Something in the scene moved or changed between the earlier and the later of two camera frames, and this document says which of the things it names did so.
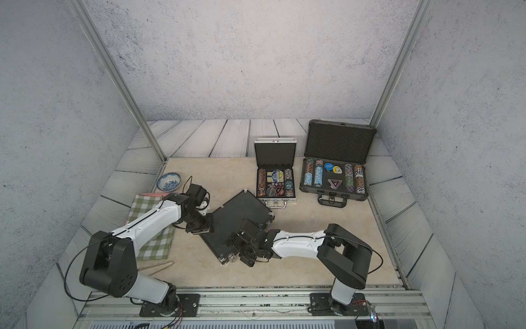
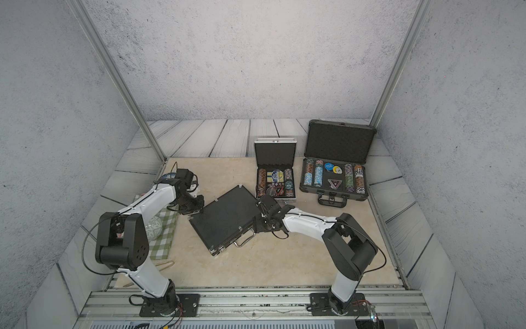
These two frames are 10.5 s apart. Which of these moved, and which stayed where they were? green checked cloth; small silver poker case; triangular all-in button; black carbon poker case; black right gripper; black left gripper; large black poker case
Moved: black right gripper; black left gripper; black carbon poker case
Stayed: green checked cloth; small silver poker case; triangular all-in button; large black poker case
